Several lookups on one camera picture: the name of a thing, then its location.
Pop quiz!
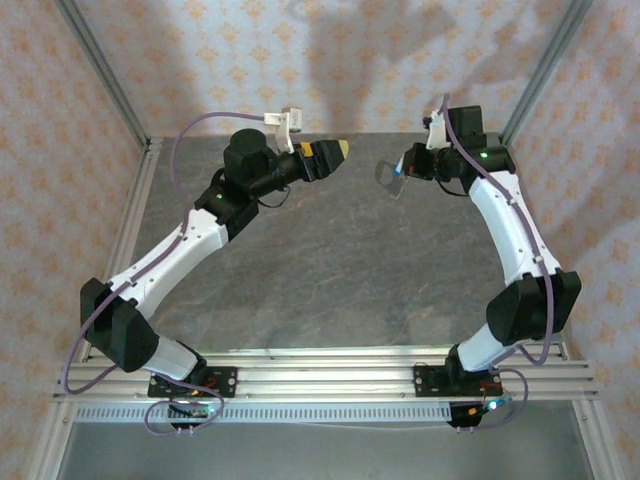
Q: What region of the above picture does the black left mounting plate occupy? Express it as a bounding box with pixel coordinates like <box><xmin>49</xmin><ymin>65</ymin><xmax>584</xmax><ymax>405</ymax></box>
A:
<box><xmin>148</xmin><ymin>367</ymin><xmax>239</xmax><ymax>400</ymax></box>

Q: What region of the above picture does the black mounting plate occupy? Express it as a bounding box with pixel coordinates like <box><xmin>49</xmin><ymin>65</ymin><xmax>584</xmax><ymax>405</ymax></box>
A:
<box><xmin>413</xmin><ymin>364</ymin><xmax>503</xmax><ymax>400</ymax></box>
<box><xmin>148</xmin><ymin>367</ymin><xmax>239</xmax><ymax>400</ymax></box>

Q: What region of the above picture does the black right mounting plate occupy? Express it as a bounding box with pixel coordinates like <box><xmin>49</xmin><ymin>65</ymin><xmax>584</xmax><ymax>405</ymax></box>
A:
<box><xmin>413</xmin><ymin>364</ymin><xmax>503</xmax><ymax>400</ymax></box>

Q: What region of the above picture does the left controller board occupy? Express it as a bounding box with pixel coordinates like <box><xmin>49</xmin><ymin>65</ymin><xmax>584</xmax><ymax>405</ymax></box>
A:
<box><xmin>167</xmin><ymin>399</ymin><xmax>224</xmax><ymax>432</ymax></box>

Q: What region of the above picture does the controller board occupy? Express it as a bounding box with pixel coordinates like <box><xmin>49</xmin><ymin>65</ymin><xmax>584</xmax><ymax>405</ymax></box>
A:
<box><xmin>447</xmin><ymin>397</ymin><xmax>516</xmax><ymax>432</ymax></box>
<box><xmin>167</xmin><ymin>399</ymin><xmax>224</xmax><ymax>432</ymax></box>

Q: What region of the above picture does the right controller board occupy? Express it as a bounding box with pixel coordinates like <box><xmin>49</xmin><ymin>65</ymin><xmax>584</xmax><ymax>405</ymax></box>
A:
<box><xmin>447</xmin><ymin>397</ymin><xmax>516</xmax><ymax>432</ymax></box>

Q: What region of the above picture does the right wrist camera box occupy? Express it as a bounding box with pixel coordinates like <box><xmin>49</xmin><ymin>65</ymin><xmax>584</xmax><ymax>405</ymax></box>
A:
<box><xmin>421</xmin><ymin>108</ymin><xmax>451</xmax><ymax>151</ymax></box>

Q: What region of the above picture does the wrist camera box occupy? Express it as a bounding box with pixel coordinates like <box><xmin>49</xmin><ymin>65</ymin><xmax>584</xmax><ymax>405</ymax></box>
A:
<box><xmin>263</xmin><ymin>106</ymin><xmax>305</xmax><ymax>154</ymax></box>
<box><xmin>421</xmin><ymin>108</ymin><xmax>451</xmax><ymax>151</ymax></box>

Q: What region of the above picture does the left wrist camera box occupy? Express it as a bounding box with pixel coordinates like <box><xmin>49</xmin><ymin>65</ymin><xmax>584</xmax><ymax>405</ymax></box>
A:
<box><xmin>263</xmin><ymin>106</ymin><xmax>305</xmax><ymax>154</ymax></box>

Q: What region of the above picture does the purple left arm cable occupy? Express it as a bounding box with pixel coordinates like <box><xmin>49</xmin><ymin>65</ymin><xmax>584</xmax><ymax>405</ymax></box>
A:
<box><xmin>59</xmin><ymin>112</ymin><xmax>267</xmax><ymax>437</ymax></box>

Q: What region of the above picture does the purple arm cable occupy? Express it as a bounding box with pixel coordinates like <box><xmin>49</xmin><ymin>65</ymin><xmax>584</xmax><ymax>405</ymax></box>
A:
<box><xmin>439</xmin><ymin>93</ymin><xmax>556</xmax><ymax>434</ymax></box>
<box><xmin>59</xmin><ymin>112</ymin><xmax>267</xmax><ymax>437</ymax></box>

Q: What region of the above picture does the aluminium frame post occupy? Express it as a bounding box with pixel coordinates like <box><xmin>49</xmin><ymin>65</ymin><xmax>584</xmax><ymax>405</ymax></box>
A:
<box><xmin>499</xmin><ymin>0</ymin><xmax>595</xmax><ymax>146</ymax></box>
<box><xmin>53</xmin><ymin>0</ymin><xmax>151</xmax><ymax>149</ymax></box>

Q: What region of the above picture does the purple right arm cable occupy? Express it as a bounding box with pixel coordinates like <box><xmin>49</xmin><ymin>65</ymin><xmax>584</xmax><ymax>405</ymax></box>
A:
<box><xmin>439</xmin><ymin>93</ymin><xmax>556</xmax><ymax>434</ymax></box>

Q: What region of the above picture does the aluminium rail base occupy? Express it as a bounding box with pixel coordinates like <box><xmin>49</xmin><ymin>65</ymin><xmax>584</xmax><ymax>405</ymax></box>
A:
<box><xmin>52</xmin><ymin>342</ymin><xmax>600</xmax><ymax>403</ymax></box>

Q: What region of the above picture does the white slotted cable duct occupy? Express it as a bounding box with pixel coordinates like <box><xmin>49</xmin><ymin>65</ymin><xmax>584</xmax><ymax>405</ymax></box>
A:
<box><xmin>74</xmin><ymin>403</ymin><xmax>453</xmax><ymax>425</ymax></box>

